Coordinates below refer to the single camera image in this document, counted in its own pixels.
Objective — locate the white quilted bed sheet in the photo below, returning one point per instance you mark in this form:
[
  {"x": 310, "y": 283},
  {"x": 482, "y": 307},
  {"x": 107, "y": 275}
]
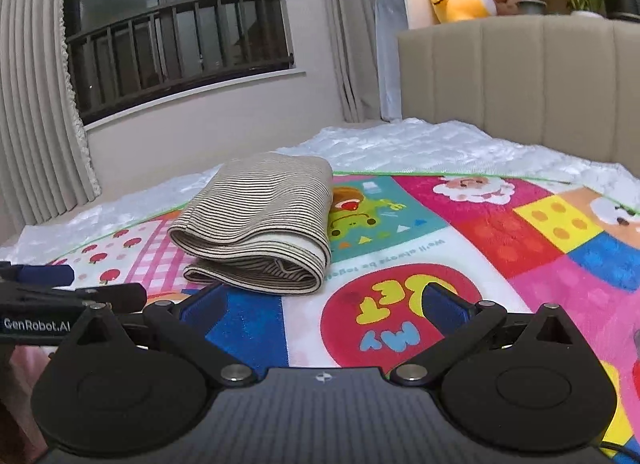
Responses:
[{"x": 425, "y": 143}]

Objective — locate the beige striped shirt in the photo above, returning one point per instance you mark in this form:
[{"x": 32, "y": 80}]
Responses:
[{"x": 260, "y": 204}]

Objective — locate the beige curtain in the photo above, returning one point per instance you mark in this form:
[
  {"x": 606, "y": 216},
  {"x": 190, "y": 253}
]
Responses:
[
  {"x": 35, "y": 93},
  {"x": 350, "y": 43}
]

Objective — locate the colourful cartoon printed blanket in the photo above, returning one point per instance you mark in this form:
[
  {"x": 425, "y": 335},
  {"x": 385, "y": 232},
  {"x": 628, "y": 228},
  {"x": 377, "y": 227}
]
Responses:
[{"x": 450, "y": 244}]

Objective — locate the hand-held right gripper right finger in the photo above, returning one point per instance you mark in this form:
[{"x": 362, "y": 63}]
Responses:
[{"x": 445, "y": 306}]

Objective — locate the light blue hanging cloth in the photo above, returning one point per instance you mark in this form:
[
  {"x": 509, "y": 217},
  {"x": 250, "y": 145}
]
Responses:
[{"x": 392, "y": 53}]

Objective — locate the window with dark railing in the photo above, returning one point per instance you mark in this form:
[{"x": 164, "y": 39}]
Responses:
[{"x": 175, "y": 43}]

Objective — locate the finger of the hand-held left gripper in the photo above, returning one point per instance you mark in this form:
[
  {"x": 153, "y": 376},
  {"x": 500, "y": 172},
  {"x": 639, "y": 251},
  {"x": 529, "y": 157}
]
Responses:
[
  {"x": 42, "y": 275},
  {"x": 117, "y": 296}
]

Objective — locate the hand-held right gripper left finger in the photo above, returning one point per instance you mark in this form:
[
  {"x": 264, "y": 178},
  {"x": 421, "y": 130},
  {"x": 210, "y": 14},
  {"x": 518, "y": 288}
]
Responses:
[{"x": 204, "y": 306}]

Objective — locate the beige padded headboard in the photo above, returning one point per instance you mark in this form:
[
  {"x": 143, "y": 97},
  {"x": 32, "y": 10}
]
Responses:
[{"x": 525, "y": 78}]

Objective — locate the pink fluffy cloth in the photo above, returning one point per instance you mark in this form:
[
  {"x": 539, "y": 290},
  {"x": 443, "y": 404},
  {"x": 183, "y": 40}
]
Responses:
[{"x": 27, "y": 369}]

